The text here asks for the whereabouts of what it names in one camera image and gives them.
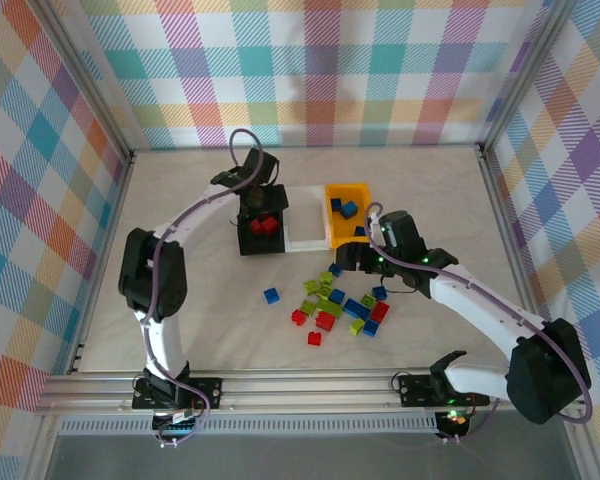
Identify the orange plastic bin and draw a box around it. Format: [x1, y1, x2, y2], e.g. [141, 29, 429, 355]
[324, 182, 374, 250]

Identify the white plastic bin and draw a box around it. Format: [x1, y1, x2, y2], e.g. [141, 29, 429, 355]
[282, 184, 331, 252]

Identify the black plastic bin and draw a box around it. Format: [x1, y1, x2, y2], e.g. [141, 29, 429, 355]
[236, 183, 290, 257]

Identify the long blue lego brick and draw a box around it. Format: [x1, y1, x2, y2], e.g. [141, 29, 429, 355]
[342, 298, 371, 319]

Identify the controller board with lights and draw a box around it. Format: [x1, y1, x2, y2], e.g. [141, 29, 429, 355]
[434, 408, 474, 444]

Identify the green terminal controller board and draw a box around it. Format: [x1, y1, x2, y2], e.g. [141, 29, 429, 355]
[152, 408, 201, 449]

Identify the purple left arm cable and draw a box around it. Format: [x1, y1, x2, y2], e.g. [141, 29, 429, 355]
[142, 128, 269, 449]

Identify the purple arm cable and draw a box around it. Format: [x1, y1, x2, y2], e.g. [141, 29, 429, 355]
[363, 201, 594, 441]
[142, 128, 269, 449]

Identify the aluminium side rail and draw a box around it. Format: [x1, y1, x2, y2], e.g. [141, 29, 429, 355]
[477, 144, 556, 371]
[67, 149, 137, 376]

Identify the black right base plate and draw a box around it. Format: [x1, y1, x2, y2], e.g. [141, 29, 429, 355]
[397, 372, 491, 407]

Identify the aluminium mounting rail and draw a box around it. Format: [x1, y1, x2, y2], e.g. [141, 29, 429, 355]
[34, 369, 589, 416]

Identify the grey slotted cable tray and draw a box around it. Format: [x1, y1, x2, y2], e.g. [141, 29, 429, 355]
[59, 417, 439, 435]

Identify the aluminium frame post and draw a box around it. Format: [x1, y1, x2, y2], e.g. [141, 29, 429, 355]
[477, 0, 579, 159]
[32, 0, 136, 161]

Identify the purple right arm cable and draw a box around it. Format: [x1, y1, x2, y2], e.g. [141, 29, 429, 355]
[363, 201, 594, 441]

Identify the aluminium frame leg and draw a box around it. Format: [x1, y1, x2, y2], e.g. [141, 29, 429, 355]
[24, 414, 64, 480]
[562, 412, 599, 480]

